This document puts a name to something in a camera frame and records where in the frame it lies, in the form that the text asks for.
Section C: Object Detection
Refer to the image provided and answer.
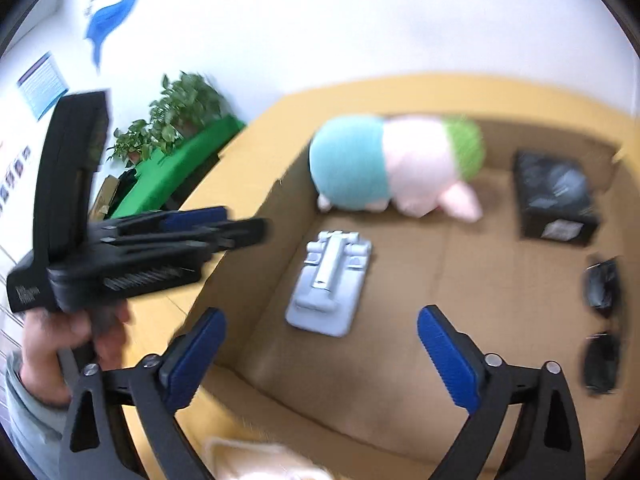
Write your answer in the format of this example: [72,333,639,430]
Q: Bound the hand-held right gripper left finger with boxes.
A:
[59,307,227,480]

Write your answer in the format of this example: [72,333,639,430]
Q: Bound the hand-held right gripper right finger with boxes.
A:
[417,305,586,480]

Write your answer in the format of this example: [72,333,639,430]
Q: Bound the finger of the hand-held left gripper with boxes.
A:
[100,206,230,241]
[102,218,273,258]

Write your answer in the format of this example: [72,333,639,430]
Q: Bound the shallow cardboard box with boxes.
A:
[182,110,640,480]

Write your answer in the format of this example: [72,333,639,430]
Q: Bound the white folding phone stand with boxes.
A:
[285,230,373,338]

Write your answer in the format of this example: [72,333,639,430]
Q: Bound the person's left forearm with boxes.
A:
[0,350,71,480]

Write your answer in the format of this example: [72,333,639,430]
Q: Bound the person's left hand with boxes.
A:
[22,302,133,406]

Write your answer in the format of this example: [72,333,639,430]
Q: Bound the green table cloth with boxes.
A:
[109,114,247,220]

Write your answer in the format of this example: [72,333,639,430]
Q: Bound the black object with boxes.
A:
[119,167,142,197]

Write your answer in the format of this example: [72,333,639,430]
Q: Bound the small potted plant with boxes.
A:
[106,119,151,166]

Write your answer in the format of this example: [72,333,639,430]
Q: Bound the large potted plant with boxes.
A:
[149,72,226,153]

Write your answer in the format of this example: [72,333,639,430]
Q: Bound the cream plush toy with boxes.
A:
[205,435,331,480]

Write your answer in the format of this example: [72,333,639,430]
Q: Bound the blue pink green plush toy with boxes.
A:
[308,114,486,222]

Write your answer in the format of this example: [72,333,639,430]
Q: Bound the black sunglasses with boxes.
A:
[580,256,626,397]

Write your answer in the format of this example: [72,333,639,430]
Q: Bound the black box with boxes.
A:
[514,149,600,247]

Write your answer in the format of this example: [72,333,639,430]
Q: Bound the row of small wall pictures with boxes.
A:
[0,142,33,213]

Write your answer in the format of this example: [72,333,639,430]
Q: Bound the blue framed wall poster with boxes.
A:
[17,51,69,120]

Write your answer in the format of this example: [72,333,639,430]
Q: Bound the blue wave wall decal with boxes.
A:
[82,0,153,71]

